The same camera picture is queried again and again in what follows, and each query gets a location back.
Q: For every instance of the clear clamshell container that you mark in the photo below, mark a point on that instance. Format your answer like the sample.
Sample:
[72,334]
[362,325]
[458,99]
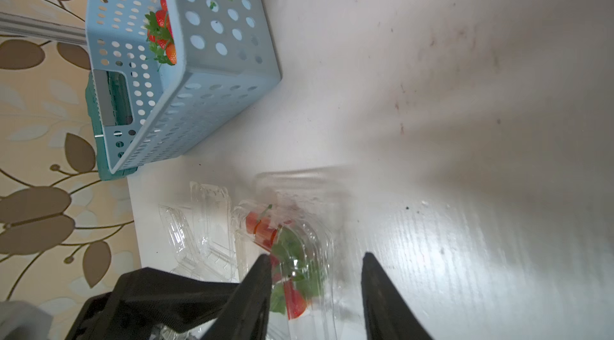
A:
[296,218]
[197,226]

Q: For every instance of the clear clamshell container right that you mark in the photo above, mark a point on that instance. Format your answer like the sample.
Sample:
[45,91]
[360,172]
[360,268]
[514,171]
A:
[296,218]

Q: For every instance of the aluminium frame post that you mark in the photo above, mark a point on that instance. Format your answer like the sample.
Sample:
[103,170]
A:
[14,25]

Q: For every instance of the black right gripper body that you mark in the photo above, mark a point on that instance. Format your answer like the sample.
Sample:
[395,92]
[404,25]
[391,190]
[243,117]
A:
[146,298]

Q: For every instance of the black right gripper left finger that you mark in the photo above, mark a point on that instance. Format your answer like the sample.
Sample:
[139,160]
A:
[246,314]

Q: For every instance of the clear clamshell container middle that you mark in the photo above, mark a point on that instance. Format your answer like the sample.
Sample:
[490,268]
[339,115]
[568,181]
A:
[197,226]

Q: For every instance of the light blue perforated plastic basket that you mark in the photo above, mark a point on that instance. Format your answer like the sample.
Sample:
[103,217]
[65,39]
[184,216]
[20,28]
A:
[150,112]

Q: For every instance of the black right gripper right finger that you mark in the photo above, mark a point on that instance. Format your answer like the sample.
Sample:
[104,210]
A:
[387,316]

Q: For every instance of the strawberry cluster with green leaves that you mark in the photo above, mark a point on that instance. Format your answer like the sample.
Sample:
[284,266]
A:
[160,35]

